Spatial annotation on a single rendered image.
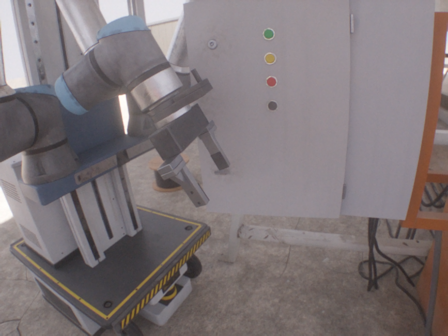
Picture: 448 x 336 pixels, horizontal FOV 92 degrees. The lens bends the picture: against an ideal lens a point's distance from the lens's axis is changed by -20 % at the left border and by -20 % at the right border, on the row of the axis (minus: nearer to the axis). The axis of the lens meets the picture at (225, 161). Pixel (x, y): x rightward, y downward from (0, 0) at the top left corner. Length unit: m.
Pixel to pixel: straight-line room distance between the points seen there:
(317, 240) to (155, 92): 1.12
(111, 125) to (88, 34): 0.56
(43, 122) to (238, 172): 0.56
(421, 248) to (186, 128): 1.27
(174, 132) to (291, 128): 0.34
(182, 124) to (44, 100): 0.47
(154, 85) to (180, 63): 0.73
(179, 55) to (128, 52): 0.72
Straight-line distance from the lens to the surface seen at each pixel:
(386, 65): 0.71
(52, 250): 1.33
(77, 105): 0.55
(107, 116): 1.14
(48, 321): 1.65
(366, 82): 0.70
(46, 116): 0.82
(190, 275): 1.51
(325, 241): 1.38
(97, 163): 0.93
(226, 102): 0.70
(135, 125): 1.12
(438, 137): 4.01
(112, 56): 0.48
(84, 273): 1.28
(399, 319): 1.45
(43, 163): 0.84
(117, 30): 0.48
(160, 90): 0.46
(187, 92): 0.44
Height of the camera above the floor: 1.09
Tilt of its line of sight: 22 degrees down
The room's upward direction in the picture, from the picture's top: 5 degrees counter-clockwise
